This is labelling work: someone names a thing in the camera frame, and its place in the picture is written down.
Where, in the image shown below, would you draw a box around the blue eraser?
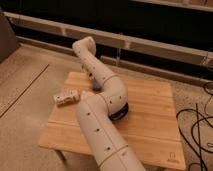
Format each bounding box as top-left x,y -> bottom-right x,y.
92,80 -> 102,91

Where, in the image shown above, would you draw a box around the white bottle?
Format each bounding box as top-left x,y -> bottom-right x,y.
53,89 -> 80,106

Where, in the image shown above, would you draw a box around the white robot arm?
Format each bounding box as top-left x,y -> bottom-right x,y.
72,36 -> 146,171

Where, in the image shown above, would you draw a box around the black bowl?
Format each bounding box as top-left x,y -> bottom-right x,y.
109,104 -> 129,121

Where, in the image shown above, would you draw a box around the wooden table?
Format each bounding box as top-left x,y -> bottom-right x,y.
39,76 -> 186,171

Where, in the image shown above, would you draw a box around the metal table leg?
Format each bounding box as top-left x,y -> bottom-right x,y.
55,150 -> 66,162

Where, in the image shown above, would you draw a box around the black cables on floor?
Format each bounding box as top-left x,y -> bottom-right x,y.
176,81 -> 213,171

